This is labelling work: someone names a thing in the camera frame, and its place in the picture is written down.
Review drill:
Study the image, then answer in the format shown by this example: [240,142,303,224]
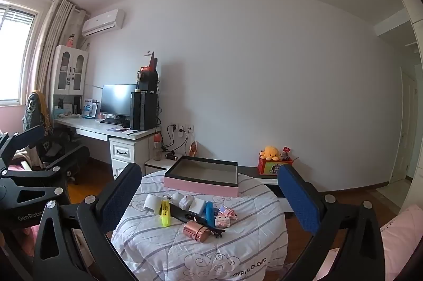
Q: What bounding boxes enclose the yellow octopus plush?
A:
[259,145,281,161]

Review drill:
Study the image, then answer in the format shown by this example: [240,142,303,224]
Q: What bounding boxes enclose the magenta cloth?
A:
[0,225,34,268]

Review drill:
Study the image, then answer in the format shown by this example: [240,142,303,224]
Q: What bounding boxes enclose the black computer tower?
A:
[130,91,158,131]

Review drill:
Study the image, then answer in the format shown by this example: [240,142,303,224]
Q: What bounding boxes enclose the red picture box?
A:
[258,157,293,176]

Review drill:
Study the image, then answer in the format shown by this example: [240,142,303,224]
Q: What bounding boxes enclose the white desk with drawers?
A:
[53,116,162,181]

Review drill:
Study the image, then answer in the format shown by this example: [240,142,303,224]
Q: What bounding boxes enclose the copper cylinder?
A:
[183,220,210,243]

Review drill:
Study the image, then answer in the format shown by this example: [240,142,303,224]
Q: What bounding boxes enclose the yellow highlighter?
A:
[159,198,171,227]

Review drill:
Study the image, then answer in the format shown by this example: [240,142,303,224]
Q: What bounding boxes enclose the window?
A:
[0,3,37,103]

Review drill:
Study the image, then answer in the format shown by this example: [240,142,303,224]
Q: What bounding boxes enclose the dark jacket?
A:
[23,91,53,136]

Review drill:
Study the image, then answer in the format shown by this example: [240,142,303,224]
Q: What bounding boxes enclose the blue highlighter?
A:
[205,202,215,227]

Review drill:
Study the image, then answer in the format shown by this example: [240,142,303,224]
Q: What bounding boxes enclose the light pink bedding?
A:
[378,205,423,281]

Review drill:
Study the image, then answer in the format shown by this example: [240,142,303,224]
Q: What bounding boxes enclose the white glass-door cabinet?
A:
[53,45,89,96]

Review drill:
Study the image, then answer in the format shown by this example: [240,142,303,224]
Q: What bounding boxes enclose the beige curtain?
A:
[35,0,87,103]

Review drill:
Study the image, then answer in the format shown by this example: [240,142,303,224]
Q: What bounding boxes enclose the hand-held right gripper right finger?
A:
[277,165,387,281]

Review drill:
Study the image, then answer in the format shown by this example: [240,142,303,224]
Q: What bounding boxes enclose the black computer monitor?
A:
[100,84,137,123]

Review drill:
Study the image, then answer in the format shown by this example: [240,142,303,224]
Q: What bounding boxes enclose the blue white carton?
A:
[82,98,99,119]

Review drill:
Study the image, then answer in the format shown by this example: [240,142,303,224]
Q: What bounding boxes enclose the black speaker stack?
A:
[137,70,159,93]

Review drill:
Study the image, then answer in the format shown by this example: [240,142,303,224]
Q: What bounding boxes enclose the low white side table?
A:
[144,154,186,176]

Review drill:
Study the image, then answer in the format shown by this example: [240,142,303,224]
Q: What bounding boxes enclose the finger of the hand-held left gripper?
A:
[0,124,46,169]
[0,162,71,207]

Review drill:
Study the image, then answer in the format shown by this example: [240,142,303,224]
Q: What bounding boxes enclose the white rectangular box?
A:
[189,197,207,214]

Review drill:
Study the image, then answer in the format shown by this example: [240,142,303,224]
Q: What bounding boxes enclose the white cup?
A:
[144,193,161,214]

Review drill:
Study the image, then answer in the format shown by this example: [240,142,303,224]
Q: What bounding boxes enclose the clear bottle with orange cap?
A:
[153,132,162,161]

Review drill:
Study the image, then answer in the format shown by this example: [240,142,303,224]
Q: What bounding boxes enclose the white figurine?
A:
[172,192,195,210]

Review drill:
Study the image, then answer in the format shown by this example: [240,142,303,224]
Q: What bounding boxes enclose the white door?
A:
[390,68,417,184]

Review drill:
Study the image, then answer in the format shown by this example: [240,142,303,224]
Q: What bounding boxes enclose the pink box with dark rim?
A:
[164,155,239,198]

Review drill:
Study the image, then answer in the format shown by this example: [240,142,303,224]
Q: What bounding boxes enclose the white air conditioner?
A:
[81,9,125,37]

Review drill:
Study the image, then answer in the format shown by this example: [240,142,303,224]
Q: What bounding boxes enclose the black office chair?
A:
[23,122,90,186]

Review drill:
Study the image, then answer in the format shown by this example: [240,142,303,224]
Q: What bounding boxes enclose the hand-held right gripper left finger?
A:
[32,163,142,281]

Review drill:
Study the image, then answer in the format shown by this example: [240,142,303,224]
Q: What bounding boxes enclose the black long case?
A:
[170,206,212,229]

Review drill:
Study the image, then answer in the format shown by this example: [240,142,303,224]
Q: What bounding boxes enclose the black power cable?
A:
[161,127,192,153]

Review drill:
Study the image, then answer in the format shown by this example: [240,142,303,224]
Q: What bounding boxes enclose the white striped quilt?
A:
[111,169,289,281]

